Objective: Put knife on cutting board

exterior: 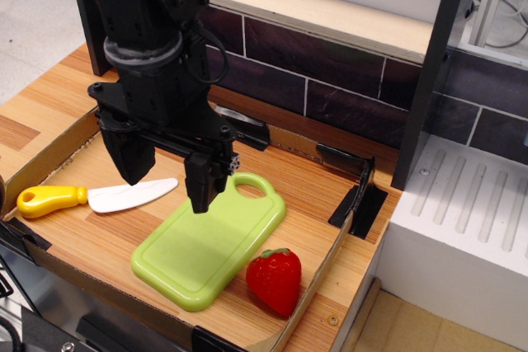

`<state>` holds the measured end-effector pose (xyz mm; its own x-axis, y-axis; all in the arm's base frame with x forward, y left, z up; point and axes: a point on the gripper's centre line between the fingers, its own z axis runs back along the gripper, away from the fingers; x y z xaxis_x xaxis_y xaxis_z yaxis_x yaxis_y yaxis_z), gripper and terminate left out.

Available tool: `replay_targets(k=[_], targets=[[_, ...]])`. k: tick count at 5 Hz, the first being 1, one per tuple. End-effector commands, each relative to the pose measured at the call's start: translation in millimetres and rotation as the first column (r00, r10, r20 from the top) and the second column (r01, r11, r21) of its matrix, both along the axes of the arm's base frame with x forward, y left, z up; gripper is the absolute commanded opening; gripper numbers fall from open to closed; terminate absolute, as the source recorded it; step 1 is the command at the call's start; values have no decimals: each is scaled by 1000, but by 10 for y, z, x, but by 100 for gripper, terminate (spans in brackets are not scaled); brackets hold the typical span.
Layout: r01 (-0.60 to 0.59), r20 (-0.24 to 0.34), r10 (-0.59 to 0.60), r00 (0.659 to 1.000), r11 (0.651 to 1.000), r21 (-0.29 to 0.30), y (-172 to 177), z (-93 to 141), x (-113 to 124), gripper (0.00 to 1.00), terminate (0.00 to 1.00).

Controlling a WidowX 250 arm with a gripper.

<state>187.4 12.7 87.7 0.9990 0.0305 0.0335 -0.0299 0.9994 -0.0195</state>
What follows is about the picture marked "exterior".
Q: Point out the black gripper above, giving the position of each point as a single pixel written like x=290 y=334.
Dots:
x=167 y=108

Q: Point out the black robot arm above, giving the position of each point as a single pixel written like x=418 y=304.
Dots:
x=144 y=34

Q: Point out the red toy strawberry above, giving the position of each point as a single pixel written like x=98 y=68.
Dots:
x=275 y=277

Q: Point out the black tape strip right corner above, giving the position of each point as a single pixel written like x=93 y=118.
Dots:
x=359 y=208

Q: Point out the white dish drying rack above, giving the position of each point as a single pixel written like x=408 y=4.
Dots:
x=456 y=244

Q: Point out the black tape strip centre back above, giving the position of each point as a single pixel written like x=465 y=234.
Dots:
x=250 y=131

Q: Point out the cardboard fence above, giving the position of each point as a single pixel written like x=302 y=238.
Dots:
x=78 y=251

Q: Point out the green plastic cutting board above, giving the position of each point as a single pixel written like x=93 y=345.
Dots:
x=190 y=258

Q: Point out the brass screw in table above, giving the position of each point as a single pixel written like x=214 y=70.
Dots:
x=333 y=320

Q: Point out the dark grey vertical post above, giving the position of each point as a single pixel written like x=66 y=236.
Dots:
x=422 y=112

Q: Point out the yellow handled white toy knife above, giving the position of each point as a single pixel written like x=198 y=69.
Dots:
x=38 y=201

